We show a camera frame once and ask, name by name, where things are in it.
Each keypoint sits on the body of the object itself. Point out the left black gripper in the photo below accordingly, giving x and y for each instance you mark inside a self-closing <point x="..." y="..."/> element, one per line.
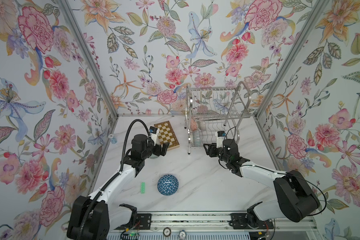
<point x="163" y="150"/>

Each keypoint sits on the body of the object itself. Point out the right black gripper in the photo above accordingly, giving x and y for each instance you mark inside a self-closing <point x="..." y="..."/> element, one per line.
<point x="212" y="149"/>

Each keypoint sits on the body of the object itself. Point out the dark patterned plate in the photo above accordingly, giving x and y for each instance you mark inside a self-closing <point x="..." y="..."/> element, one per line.
<point x="196" y="139"/>

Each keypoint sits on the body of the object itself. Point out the blue triangle patterned bowl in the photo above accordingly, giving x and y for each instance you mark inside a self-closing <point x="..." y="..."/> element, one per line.
<point x="168" y="185"/>

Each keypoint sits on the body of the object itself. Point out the pink striped bowl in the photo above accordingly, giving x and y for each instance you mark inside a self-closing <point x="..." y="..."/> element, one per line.
<point x="202" y="126"/>

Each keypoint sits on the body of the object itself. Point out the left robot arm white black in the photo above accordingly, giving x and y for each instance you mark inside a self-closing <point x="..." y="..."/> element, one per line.
<point x="94" y="216"/>

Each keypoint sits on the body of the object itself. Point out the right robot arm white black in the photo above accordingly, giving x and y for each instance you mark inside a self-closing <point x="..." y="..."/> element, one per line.
<point x="294" y="201"/>

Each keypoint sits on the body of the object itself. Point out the silver two-tier dish rack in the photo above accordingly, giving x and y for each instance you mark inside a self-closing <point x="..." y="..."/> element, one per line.
<point x="223" y="109"/>

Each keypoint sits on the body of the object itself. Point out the wooden folded chessboard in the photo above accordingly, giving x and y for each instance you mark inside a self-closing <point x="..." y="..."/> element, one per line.
<point x="166" y="134"/>

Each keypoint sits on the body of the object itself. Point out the small blue white object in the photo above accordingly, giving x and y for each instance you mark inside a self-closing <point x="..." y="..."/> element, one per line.
<point x="112" y="139"/>

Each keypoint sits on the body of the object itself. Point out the small green plastic block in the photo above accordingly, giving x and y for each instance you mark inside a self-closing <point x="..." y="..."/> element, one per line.
<point x="143" y="187"/>

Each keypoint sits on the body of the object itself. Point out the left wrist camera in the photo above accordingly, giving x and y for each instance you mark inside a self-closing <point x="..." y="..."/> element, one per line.
<point x="154" y="133"/>

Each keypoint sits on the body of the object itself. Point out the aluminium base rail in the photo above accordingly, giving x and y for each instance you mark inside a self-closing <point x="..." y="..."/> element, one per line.
<point x="216" y="222"/>

